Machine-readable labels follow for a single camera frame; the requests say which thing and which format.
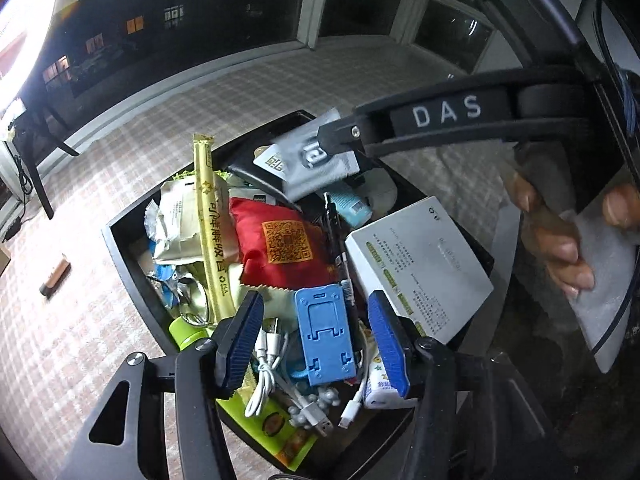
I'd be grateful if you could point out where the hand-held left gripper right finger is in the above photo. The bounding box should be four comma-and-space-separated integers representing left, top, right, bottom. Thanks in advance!
367, 291, 566, 480

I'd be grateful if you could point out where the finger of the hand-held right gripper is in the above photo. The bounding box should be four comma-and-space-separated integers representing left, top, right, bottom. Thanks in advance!
352, 66, 596, 120
318, 116, 576, 157

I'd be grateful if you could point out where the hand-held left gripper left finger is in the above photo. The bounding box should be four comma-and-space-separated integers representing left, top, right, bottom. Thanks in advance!
57, 291, 265, 480

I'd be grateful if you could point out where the grey foil packet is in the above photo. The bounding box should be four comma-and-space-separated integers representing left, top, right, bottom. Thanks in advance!
272, 109, 361, 203

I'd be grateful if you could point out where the light blue cream tube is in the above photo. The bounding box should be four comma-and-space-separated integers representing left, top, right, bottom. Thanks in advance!
330, 182, 373, 228

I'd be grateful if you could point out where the long yellow sachet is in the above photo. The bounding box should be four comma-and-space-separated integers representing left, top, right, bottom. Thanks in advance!
192, 132, 238, 323

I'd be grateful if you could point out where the black storage box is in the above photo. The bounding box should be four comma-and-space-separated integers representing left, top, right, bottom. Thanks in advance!
100, 109, 496, 473

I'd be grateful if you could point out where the white plastic pouch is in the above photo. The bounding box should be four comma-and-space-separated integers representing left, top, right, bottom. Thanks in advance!
560, 195, 640, 373

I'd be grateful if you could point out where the plaid cloth covered desktop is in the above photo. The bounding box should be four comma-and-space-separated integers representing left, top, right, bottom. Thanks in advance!
0, 45, 521, 480

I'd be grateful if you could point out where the person's right hand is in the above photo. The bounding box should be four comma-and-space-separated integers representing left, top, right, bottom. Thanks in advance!
502, 167, 640, 297

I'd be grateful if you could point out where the small white star-print carton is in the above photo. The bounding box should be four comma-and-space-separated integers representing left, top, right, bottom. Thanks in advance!
362, 347, 418, 410

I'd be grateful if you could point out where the green bottle cap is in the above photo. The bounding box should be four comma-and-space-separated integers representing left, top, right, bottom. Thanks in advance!
167, 317, 213, 353

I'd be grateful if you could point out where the beige packet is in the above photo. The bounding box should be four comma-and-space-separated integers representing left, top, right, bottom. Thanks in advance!
237, 285, 301, 333

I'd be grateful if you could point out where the white round lid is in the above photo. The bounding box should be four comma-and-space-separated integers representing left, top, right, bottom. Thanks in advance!
360, 165, 398, 221

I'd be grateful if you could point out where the blue plastic phone stand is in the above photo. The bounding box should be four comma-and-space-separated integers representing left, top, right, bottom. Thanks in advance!
294, 284, 358, 387

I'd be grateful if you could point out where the white printed card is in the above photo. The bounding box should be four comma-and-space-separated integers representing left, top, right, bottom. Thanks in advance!
252, 144, 293, 183

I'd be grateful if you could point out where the green snack packet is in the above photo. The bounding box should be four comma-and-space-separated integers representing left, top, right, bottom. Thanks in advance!
217, 390, 318, 471

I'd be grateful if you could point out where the grey plastic figurine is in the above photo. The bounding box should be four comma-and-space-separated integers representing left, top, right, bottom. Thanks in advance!
287, 387, 341, 431

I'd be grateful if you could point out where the white rectangular carton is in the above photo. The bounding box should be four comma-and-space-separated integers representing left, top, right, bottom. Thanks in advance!
345, 195, 495, 345

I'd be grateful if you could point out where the crumpled blue foil wrapper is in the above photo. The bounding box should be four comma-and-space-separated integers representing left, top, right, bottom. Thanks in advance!
145, 260, 211, 321

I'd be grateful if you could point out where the black pen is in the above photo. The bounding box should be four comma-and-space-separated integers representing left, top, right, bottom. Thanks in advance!
322, 191, 361, 341

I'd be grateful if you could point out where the red QR snack packet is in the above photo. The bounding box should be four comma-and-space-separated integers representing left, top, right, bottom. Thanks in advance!
229, 197, 346, 291

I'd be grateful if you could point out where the crumpled white green packet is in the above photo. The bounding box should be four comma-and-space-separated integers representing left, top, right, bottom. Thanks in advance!
145, 177, 236, 263

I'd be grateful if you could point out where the brown rectangular block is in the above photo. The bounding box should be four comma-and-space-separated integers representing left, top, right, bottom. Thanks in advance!
40, 256, 72, 298

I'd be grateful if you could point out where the black metal stand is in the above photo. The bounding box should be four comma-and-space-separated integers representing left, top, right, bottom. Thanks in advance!
12, 75, 81, 221

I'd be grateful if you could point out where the bright lit screen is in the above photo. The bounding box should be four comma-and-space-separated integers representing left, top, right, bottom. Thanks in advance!
0, 0, 58, 126

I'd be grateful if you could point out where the white usb cable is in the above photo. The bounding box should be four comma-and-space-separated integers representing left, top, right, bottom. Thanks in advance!
244, 317, 333, 433
337, 335, 381, 431

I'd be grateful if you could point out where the blue plastic ring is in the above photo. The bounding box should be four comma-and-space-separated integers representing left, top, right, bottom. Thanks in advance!
280, 355, 313, 391

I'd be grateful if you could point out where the white window frame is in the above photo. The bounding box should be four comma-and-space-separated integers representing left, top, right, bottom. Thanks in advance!
30, 0, 506, 106

